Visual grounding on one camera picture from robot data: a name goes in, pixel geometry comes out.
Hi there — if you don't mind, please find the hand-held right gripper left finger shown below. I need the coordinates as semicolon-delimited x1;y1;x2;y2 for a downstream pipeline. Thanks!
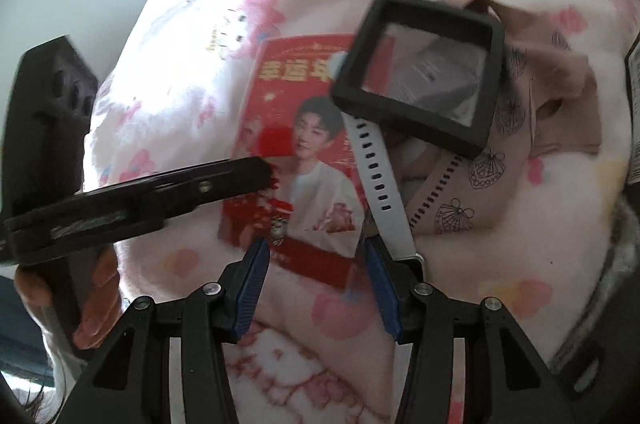
57;240;273;424

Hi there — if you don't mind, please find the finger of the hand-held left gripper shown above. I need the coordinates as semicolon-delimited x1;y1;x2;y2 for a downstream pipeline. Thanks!
75;156;275;225

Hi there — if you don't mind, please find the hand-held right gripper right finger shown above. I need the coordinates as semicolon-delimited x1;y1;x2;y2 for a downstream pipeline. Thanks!
362;236;576;424

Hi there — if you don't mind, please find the white perforated watch strap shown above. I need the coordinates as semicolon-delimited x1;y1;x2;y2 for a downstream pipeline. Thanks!
342;111;426;265

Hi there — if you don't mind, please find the red printed card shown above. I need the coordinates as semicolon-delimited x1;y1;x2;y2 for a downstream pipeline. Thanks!
218;34;396;289

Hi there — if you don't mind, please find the beige printed cloth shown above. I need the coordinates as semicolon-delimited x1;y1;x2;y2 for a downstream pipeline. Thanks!
390;0;603;237

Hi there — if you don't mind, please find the black square display frame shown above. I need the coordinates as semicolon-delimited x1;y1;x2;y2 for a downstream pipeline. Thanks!
330;0;506;159

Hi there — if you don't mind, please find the black storage box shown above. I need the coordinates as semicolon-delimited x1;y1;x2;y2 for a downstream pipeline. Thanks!
624;41;640;187

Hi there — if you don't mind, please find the person's left forearm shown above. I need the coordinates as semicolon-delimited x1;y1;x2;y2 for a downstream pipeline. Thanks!
15;324;88;424

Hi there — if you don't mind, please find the person's left hand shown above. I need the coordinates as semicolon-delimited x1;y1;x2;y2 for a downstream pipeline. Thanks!
14;249;122;351

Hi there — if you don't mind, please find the pink cartoon printed blanket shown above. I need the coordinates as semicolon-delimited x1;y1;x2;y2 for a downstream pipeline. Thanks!
82;0;640;424

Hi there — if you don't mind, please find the grey foil packet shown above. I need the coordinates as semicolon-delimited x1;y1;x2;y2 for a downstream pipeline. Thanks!
390;34;481;115

